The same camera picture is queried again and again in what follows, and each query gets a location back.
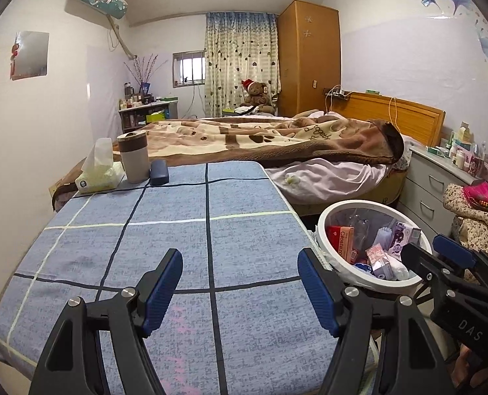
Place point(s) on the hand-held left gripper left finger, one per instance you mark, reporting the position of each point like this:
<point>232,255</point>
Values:
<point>163,292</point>

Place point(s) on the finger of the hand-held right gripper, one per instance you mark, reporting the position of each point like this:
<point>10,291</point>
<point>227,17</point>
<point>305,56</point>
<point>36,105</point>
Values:
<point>453,251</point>
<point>427,267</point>

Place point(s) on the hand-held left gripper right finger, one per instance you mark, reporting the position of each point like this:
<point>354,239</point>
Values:
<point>316,292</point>

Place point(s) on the purple cardboard box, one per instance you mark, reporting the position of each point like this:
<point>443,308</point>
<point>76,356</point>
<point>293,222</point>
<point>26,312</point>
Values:
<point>404,234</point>

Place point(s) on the small pink carton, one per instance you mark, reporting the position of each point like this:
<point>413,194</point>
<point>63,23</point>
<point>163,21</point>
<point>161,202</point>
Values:
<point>377,257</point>

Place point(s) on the orange red cardboard box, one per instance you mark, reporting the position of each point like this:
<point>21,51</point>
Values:
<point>340,240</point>

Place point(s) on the white trash bin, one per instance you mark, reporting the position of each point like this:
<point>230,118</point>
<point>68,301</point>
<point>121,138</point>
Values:
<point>322,230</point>

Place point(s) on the crushed clear plastic bottle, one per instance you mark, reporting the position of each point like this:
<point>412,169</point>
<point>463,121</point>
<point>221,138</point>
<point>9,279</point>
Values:
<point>361,226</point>

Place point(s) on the person's right hand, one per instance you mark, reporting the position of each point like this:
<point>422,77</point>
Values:
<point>461,364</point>

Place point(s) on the floral quilted cloth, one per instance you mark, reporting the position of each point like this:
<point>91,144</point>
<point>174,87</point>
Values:
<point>474,230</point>

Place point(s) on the pink striped cloth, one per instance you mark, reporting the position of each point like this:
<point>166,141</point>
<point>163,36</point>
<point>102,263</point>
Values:
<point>484,197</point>

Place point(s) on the grey nightstand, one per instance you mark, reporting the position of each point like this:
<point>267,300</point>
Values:
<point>425,185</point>

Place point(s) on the blue checked tablecloth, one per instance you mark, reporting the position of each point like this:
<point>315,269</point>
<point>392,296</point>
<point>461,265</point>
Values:
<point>248,247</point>

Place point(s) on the group of nightstand bottles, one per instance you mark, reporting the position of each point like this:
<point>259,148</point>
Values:
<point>462,152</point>

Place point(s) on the pink bedsheet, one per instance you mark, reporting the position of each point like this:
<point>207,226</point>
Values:
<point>330,177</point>

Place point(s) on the dark blue glasses case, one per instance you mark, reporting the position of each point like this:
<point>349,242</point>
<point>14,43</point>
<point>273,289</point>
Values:
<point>158,173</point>

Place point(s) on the yellow tissue pack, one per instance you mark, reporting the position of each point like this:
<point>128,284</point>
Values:
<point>100,179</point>

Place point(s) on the beige and brown cup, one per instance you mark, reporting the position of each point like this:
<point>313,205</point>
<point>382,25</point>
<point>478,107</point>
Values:
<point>133,160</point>

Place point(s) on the wooden bed headboard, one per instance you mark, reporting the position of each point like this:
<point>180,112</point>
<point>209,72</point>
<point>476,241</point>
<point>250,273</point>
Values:
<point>412,119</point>

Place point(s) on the brown printed blanket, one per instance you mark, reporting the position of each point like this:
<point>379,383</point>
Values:
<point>268,140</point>

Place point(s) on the green box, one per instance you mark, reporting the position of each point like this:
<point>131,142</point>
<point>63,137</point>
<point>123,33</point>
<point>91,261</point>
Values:
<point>156,117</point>

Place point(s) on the cluttered side desk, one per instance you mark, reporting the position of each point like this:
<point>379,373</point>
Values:
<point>145,107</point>

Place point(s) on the power strip with plugs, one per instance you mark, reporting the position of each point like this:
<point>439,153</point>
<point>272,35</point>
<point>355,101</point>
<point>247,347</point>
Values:
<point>337,94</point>

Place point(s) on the brown teddy bear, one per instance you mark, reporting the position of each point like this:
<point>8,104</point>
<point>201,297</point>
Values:
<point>257,94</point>

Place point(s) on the purple flower branches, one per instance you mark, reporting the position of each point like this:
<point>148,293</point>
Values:
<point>143,70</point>

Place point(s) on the small window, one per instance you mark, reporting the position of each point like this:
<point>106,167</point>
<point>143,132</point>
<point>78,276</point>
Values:
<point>188,70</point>

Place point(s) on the wooden wardrobe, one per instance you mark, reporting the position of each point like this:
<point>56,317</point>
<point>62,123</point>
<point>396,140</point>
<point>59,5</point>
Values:
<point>305,61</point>

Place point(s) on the heart patterned curtain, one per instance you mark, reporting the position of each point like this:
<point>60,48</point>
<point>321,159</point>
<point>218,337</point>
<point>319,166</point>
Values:
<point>235,66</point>

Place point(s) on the air conditioner pipe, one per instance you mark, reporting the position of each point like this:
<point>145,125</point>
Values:
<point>122,41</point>

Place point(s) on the red hanging ornament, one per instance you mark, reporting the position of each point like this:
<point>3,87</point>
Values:
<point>14,53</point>

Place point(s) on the wall socket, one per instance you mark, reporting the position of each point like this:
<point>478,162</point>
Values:
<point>57,188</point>

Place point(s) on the wall mirror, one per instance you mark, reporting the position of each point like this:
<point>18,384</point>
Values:
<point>32,55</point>

